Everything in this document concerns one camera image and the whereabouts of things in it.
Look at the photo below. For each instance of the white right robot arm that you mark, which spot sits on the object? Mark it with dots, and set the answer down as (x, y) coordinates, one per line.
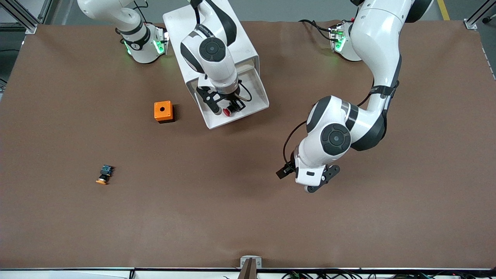
(211, 50)

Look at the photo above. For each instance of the orange box with hole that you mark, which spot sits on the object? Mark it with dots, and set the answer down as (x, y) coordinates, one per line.
(166, 114)

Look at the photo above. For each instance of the aluminium frame profile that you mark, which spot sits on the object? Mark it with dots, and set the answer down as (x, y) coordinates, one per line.
(19, 13)
(474, 19)
(45, 11)

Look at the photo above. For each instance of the red push button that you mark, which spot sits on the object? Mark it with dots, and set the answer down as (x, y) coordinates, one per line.
(227, 112)

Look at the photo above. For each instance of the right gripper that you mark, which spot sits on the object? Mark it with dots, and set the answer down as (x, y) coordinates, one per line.
(234, 102)

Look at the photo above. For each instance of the white pull-out drawer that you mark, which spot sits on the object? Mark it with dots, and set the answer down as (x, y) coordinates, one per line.
(254, 93)

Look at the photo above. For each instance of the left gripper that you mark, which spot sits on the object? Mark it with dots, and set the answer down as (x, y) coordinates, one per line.
(287, 169)

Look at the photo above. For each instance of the brown table cover mat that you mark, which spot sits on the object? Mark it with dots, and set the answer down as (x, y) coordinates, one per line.
(116, 217)

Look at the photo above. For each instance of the grey bracket with brown post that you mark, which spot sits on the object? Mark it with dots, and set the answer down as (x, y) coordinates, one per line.
(250, 271)

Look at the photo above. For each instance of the yellow-capped push button switch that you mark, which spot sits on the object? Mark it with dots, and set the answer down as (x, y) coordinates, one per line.
(104, 172)

